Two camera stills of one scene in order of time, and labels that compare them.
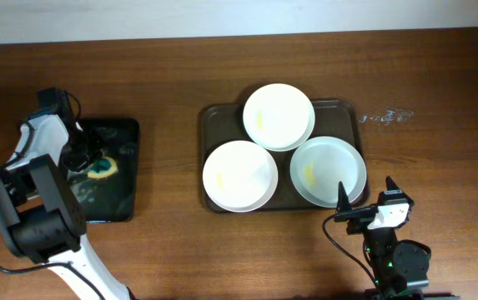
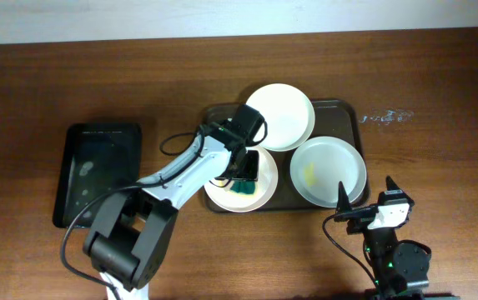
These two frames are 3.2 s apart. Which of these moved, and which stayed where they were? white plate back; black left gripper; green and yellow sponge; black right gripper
Moved: black left gripper; green and yellow sponge
Stayed: black right gripper; white plate back
